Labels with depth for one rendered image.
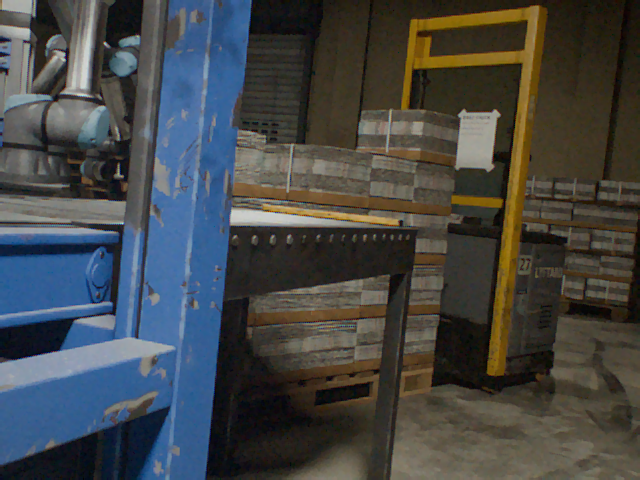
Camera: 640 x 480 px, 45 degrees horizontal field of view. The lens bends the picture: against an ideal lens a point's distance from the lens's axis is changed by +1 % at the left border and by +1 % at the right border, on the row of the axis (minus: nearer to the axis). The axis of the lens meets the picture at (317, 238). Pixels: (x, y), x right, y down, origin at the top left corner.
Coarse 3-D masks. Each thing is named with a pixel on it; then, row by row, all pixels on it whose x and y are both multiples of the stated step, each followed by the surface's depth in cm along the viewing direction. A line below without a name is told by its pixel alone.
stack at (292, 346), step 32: (320, 288) 298; (352, 288) 312; (384, 288) 329; (352, 320) 316; (384, 320) 331; (256, 352) 279; (288, 352) 291; (320, 352) 304; (352, 352) 318; (288, 384) 292; (320, 384) 305; (352, 384) 319; (256, 416) 285; (288, 416) 294
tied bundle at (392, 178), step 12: (384, 156) 318; (372, 168) 315; (384, 168) 320; (396, 168) 325; (408, 168) 331; (372, 180) 316; (384, 180) 321; (396, 180) 326; (408, 180) 332; (372, 192) 315; (384, 192) 321; (396, 192) 326; (408, 192) 332
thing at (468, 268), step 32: (448, 224) 408; (448, 256) 404; (480, 256) 391; (544, 256) 395; (448, 288) 404; (480, 288) 390; (544, 288) 399; (512, 320) 379; (544, 320) 403; (512, 352) 383; (544, 352) 410
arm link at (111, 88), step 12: (108, 84) 282; (120, 84) 286; (108, 96) 285; (120, 96) 287; (108, 108) 289; (120, 108) 289; (120, 120) 291; (120, 132) 294; (120, 144) 297; (120, 156) 302
